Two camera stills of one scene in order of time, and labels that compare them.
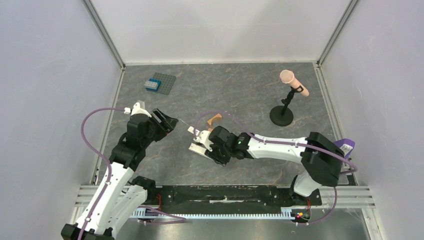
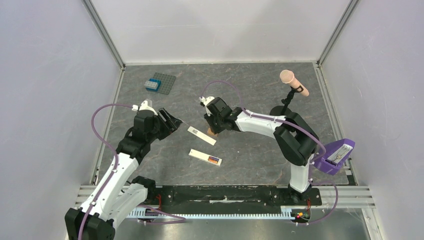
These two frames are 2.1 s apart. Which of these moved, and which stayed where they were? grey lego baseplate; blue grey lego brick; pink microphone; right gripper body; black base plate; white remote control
Moved: white remote control; right gripper body
Stayed: grey lego baseplate; black base plate; pink microphone; blue grey lego brick
